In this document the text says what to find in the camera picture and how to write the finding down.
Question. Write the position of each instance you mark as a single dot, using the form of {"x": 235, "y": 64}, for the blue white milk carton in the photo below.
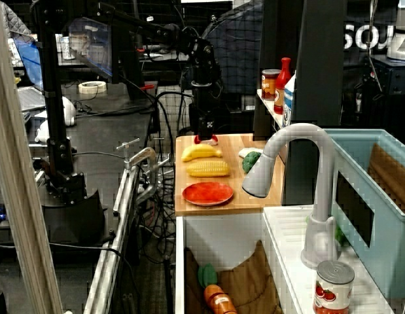
{"x": 288, "y": 101}

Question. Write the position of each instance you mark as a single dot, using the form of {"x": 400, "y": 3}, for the light blue plastic bin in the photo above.
{"x": 392, "y": 248}

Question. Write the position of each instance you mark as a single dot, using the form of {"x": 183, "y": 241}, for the brown soup can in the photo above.
{"x": 270, "y": 85}

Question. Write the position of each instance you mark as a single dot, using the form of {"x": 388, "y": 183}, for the laptop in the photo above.
{"x": 28, "y": 65}

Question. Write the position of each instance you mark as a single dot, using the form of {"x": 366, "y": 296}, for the green toy vegetable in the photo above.
{"x": 340, "y": 236}

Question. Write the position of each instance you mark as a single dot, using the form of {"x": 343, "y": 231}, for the white toy sink unit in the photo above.
{"x": 287, "y": 235}

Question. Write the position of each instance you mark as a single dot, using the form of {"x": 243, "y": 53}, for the green toy broccoli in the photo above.
{"x": 249, "y": 162}

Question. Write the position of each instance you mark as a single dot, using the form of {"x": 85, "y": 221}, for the silver drink can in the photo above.
{"x": 66, "y": 47}

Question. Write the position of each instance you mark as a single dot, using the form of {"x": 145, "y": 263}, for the metal C-clamp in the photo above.
{"x": 146, "y": 157}

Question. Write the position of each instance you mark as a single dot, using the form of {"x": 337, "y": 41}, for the orange toy carrot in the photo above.
{"x": 218, "y": 297}

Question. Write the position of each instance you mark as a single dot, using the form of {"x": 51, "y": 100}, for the yellow toy banana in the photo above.
{"x": 199, "y": 152}

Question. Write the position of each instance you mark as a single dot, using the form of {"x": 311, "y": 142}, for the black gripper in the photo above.
{"x": 205, "y": 104}

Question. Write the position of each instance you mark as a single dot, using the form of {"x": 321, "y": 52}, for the black pillar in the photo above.
{"x": 320, "y": 65}

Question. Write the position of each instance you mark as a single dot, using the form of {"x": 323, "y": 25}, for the wooden counter board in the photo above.
{"x": 231, "y": 153}

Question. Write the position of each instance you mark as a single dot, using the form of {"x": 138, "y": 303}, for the red plate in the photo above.
{"x": 208, "y": 193}

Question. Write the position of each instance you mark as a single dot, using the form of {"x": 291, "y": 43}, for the tomato can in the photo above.
{"x": 333, "y": 291}

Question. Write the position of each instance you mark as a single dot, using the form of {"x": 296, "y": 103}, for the white tape roll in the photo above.
{"x": 92, "y": 87}

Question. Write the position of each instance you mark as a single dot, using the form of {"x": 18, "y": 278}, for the white shelf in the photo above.
{"x": 269, "y": 106}

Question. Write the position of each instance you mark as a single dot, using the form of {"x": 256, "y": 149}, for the white toy food piece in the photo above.
{"x": 246, "y": 152}

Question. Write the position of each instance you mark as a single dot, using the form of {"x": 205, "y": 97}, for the wooden post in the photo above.
{"x": 15, "y": 183}

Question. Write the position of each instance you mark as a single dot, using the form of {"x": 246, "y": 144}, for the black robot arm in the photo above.
{"x": 55, "y": 98}

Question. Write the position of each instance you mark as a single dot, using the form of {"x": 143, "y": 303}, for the metal frame rail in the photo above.
{"x": 107, "y": 258}

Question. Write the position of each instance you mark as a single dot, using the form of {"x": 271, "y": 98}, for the yellow toy corn cob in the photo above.
{"x": 208, "y": 168}

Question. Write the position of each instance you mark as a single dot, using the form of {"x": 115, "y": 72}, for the white curved device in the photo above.
{"x": 69, "y": 112}

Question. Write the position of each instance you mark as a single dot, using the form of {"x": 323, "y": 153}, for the red and white toy sushi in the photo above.
{"x": 214, "y": 142}

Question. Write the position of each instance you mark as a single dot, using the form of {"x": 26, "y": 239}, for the grey toy faucet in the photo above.
{"x": 320, "y": 183}

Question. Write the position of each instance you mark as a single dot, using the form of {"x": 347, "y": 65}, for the red ketchup bottle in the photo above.
{"x": 280, "y": 88}

